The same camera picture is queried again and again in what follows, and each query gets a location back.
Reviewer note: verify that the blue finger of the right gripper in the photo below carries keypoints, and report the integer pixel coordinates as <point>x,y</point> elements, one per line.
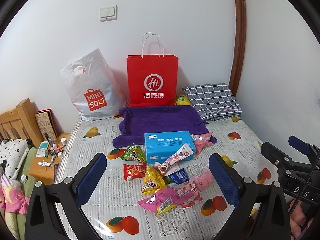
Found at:
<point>275,155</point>
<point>299,145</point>

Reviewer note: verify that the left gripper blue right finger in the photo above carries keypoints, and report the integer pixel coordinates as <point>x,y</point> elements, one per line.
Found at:
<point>222,181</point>

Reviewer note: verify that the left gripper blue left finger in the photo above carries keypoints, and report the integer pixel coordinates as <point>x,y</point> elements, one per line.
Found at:
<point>88,177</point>

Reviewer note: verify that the small pink pastry packet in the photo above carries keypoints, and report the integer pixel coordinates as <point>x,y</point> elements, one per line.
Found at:
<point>203,181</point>

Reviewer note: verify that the red snack packet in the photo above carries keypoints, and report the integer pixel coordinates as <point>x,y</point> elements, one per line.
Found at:
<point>134,171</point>

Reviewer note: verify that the dark blue snack packet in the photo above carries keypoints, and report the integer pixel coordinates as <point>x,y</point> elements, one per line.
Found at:
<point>177,177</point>

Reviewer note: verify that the pink snack packet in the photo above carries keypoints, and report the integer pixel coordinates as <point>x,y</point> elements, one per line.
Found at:
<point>203,140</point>

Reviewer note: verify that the green snack packet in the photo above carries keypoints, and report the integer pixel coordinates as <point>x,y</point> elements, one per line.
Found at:
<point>134,153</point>

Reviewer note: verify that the large pink snack bag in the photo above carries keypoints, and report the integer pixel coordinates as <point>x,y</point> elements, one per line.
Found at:
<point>162,201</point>

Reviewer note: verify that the long pink white candy packet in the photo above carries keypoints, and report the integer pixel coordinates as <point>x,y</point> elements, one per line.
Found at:
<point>184,153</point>

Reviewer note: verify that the yellow triangular snack packet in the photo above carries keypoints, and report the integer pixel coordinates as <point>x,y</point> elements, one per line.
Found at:
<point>152,182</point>

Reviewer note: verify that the lychee gummy packet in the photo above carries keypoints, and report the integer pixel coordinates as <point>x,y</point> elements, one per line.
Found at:
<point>189,188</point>

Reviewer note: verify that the right human hand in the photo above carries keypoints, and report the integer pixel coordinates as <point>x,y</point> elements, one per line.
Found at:
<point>297,220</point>

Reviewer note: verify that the fruit print table cover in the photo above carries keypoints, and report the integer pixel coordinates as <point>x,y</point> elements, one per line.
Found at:
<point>113,211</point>

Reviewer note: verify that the white cosmetic tube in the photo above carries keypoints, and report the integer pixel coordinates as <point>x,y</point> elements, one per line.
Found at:
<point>44,164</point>

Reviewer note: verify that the wooden nightstand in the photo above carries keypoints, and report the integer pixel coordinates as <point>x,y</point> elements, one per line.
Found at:
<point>46,174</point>

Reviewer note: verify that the small white jar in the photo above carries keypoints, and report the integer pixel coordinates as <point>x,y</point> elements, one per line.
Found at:
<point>64,141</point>

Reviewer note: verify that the teal cosmetic box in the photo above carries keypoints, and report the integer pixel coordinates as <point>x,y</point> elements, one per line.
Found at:
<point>42,150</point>

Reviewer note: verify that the pink blanket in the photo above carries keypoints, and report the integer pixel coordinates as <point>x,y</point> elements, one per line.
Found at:
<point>13,199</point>

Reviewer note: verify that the patterned book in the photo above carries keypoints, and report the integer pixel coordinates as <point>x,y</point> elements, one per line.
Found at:
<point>46,124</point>

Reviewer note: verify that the black white spotted pillow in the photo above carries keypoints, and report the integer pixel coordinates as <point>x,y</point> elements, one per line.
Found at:
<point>13,153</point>

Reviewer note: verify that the blue tissue pack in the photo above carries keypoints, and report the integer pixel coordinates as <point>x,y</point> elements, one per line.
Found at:
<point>160,146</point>

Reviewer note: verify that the purple towel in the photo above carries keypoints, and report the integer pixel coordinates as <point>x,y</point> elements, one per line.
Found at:
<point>140,120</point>

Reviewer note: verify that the wooden headboard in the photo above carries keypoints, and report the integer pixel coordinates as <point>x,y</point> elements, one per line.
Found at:
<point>20,123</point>

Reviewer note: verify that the yellow chips bag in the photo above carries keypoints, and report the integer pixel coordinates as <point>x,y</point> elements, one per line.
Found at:
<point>182,100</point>

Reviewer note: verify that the white Miniso plastic bag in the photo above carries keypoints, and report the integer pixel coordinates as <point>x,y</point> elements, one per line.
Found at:
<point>92,87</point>

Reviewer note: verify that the red Haidilao paper bag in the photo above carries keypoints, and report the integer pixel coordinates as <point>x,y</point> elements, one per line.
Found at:
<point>152,78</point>

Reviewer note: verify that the brown wooden door frame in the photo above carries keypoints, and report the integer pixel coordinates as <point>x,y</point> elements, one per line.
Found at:
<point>239,45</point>

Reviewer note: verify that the white wall switch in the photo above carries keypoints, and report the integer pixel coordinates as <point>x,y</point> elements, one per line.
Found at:
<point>108,13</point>

